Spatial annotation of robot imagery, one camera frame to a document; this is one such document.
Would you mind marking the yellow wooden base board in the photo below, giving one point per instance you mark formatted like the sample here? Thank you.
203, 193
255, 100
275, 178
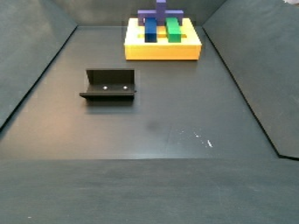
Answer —
161, 50

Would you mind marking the blue wooden block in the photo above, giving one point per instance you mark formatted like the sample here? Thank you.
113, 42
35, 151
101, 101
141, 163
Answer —
149, 30

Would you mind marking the green wooden block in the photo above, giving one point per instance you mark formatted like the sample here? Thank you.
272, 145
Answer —
172, 29

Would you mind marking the purple wooden cross block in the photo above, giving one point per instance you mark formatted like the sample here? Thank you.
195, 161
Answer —
160, 13

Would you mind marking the black metal bracket holder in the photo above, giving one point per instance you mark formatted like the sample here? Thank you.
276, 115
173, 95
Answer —
109, 84

